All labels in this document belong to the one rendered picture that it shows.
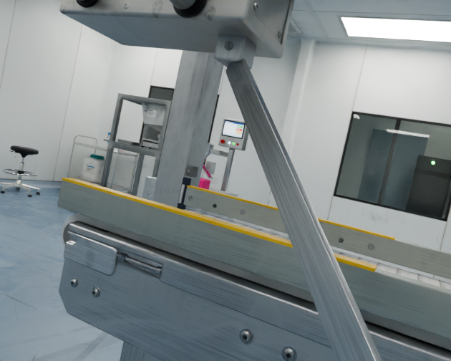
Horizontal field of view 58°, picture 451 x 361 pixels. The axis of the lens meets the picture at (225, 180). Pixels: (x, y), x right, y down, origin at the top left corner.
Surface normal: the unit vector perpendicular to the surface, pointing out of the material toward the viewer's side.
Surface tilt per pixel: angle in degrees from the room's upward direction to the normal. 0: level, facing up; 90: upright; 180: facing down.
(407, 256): 90
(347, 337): 87
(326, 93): 90
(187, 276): 90
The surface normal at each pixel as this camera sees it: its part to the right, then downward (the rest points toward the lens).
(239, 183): -0.42, -0.04
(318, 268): -0.83, -0.20
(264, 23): 0.88, 0.21
